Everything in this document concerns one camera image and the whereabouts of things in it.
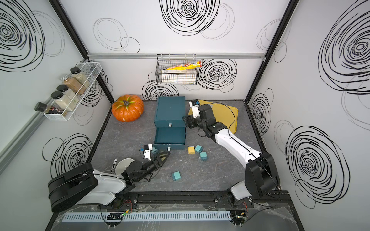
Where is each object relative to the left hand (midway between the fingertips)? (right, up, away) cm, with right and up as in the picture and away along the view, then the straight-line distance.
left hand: (169, 156), depth 76 cm
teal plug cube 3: (+3, -13, +4) cm, 14 cm away
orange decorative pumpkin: (-32, +27, +23) cm, 48 cm away
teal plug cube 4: (-10, +1, +8) cm, 13 cm away
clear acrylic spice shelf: (-53, +52, +18) cm, 76 cm away
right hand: (+10, +21, +5) cm, 24 cm away
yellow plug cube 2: (+12, -1, +15) cm, 19 cm away
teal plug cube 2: (+20, -4, +12) cm, 24 cm away
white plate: (-28, -7, +5) cm, 29 cm away
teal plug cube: (+17, 0, +15) cm, 22 cm away
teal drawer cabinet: (-1, +17, +7) cm, 19 cm away
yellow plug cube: (-2, +2, -3) cm, 4 cm away
